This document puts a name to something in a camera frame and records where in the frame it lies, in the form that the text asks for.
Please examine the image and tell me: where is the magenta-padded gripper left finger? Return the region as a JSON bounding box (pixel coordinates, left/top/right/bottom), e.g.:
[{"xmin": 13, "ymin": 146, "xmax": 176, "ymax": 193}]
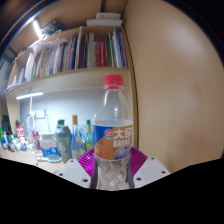
[{"xmin": 54, "ymin": 148, "xmax": 99, "ymax": 189}]

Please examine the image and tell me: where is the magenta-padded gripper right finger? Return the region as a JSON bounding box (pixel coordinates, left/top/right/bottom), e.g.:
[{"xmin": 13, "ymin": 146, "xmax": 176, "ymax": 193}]
[{"xmin": 125, "ymin": 146, "xmax": 171, "ymax": 189}]

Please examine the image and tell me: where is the clear red-capped drink bottle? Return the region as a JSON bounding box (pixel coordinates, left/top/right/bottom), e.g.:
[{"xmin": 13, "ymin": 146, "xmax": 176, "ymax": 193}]
[{"xmin": 92, "ymin": 73, "xmax": 135, "ymax": 191}]

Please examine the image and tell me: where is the grey shaker bottle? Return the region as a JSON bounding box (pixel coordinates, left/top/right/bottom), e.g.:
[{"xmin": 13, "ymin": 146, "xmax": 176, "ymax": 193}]
[{"xmin": 54, "ymin": 124, "xmax": 73, "ymax": 164}]

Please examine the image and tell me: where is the blue glass bottle gold cap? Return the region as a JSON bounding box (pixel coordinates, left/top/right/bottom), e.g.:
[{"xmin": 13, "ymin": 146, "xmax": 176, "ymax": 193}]
[{"xmin": 70, "ymin": 114, "xmax": 87, "ymax": 160}]

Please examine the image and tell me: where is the blue and white box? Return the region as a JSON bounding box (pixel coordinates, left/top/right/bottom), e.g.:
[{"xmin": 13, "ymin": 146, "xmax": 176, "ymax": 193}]
[{"xmin": 39, "ymin": 133, "xmax": 59, "ymax": 158}]

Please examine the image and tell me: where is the green-capped glass bottle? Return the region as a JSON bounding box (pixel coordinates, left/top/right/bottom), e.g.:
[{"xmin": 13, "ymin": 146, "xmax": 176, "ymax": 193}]
[{"xmin": 84, "ymin": 119, "xmax": 95, "ymax": 153}]

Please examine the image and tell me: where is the pink box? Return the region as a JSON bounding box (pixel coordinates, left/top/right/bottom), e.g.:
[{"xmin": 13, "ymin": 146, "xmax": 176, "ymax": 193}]
[{"xmin": 32, "ymin": 130, "xmax": 42, "ymax": 151}]

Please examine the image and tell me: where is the red and white can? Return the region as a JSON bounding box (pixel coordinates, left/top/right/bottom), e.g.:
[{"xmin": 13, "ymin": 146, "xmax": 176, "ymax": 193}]
[{"xmin": 15, "ymin": 124, "xmax": 25, "ymax": 139}]

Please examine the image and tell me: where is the wooden shelf unit with books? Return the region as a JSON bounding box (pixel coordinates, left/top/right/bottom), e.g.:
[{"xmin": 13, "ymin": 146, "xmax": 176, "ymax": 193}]
[{"xmin": 0, "ymin": 13, "xmax": 138, "ymax": 158}]

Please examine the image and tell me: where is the white wall power outlet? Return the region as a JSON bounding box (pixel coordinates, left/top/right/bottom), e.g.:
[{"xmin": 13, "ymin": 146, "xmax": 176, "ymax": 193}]
[{"xmin": 34, "ymin": 109, "xmax": 47, "ymax": 119}]

